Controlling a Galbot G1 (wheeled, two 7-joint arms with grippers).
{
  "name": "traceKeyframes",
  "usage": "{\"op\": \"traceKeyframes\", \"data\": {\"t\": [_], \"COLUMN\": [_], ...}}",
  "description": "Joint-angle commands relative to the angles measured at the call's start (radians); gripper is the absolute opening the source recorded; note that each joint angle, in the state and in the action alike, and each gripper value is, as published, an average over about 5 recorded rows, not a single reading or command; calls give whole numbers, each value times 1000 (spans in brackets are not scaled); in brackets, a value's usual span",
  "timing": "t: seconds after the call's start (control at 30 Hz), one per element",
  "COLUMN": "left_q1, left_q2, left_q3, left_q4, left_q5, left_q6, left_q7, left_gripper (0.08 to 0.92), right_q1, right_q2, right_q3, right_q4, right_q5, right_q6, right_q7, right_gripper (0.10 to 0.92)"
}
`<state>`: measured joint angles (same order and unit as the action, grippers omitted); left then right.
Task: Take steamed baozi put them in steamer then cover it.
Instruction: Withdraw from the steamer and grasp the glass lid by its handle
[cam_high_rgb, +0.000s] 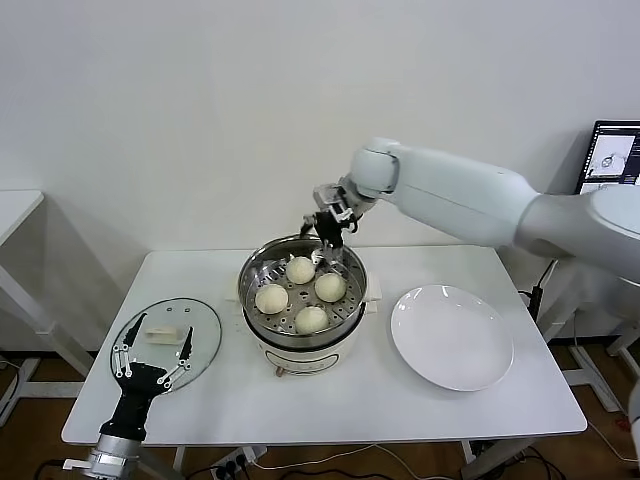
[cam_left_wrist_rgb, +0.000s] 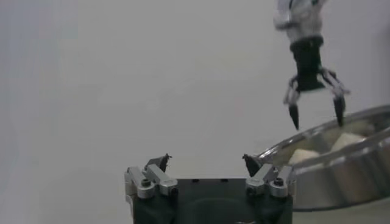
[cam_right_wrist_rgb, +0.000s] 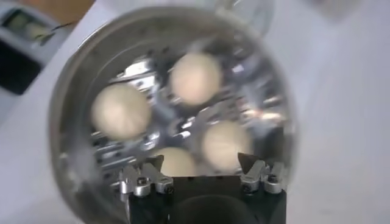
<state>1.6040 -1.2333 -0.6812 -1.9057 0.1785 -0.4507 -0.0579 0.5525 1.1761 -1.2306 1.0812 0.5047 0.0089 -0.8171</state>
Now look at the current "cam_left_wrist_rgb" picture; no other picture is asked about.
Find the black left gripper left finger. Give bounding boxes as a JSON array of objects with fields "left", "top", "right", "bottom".
[{"left": 124, "top": 153, "right": 179, "bottom": 200}]

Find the white steamed baozi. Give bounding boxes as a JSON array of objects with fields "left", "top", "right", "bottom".
[
  {"left": 330, "top": 132, "right": 366, "bottom": 152},
  {"left": 288, "top": 148, "right": 321, "bottom": 165}
]

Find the perforated steel steamer basket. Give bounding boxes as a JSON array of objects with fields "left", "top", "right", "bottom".
[{"left": 255, "top": 105, "right": 390, "bottom": 212}]

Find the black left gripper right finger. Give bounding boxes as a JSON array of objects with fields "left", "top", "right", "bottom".
[{"left": 242, "top": 153, "right": 297, "bottom": 199}]

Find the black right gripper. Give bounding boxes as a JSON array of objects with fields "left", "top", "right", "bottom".
[{"left": 282, "top": 35, "right": 351, "bottom": 131}]

